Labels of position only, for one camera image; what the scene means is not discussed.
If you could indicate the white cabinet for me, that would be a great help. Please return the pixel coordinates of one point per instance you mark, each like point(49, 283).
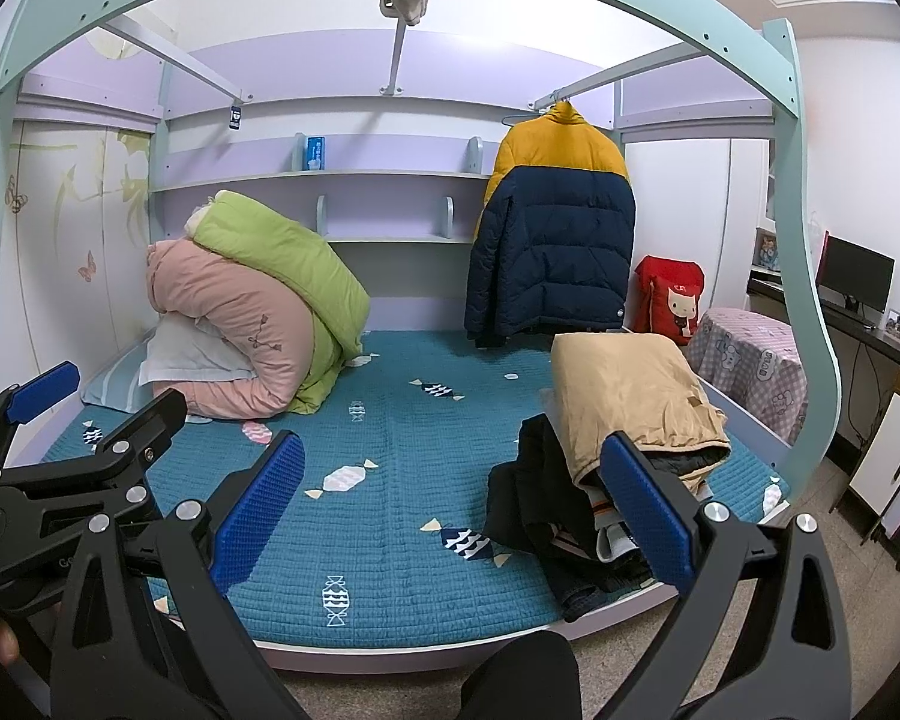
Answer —
point(885, 450)

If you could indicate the pink quilt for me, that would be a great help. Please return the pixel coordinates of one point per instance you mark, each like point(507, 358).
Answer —
point(225, 315)

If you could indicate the pink checkered tablecloth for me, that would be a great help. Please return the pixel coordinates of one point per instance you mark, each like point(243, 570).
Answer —
point(750, 367)

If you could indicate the teal quilted bed mat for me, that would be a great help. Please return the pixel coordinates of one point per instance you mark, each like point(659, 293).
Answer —
point(420, 465)

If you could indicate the striped white garment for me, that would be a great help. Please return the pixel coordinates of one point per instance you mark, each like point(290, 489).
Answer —
point(607, 532)

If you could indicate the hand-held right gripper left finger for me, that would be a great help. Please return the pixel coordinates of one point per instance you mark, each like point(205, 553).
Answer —
point(259, 510)

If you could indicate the white metal rail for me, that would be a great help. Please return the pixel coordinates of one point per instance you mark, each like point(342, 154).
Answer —
point(172, 60)
point(615, 73)
point(394, 60)

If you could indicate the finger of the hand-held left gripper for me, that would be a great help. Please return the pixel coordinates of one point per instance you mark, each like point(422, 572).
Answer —
point(41, 390)
point(142, 424)

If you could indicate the black hanging tag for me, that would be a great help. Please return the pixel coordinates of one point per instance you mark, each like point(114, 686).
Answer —
point(236, 118)

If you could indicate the tan jacket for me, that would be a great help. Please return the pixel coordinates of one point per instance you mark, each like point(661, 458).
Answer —
point(630, 382)

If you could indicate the dark desk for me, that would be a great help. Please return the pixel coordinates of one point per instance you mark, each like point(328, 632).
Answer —
point(892, 345)

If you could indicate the person's left hand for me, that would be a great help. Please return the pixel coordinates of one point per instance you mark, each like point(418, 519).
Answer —
point(4, 643)

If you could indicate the black jacket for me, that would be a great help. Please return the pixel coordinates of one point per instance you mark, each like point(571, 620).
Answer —
point(532, 495)

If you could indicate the small photo frame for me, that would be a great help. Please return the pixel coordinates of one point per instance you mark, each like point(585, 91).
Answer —
point(898, 324)

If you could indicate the green quilt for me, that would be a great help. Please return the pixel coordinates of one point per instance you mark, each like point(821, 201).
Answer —
point(285, 255)

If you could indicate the lilac wall shelf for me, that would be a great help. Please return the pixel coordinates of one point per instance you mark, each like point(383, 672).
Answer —
point(307, 178)

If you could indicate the small blue box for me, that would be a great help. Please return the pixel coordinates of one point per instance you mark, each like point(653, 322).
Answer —
point(316, 153)

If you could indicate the white pillow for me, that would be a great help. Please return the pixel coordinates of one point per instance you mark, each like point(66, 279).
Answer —
point(187, 356)

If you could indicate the black computer monitor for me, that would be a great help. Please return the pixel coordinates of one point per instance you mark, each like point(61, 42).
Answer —
point(855, 270)

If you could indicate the person's dark trouser leg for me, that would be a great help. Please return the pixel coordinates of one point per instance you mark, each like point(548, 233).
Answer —
point(521, 679)

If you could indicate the light blue striped pillow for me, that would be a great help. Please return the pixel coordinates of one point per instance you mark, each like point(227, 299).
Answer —
point(116, 382)

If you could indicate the blue jeans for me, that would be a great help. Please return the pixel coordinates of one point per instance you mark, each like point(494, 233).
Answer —
point(585, 592)

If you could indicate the red cartoon pillow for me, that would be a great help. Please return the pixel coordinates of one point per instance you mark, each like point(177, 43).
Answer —
point(667, 300)

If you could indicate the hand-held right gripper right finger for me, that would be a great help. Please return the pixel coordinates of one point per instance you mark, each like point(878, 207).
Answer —
point(645, 510)

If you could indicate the small picture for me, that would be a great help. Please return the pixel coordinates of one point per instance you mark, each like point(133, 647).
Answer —
point(766, 249)

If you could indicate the yellow and navy puffer jacket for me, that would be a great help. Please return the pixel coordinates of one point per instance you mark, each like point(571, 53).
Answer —
point(555, 240)

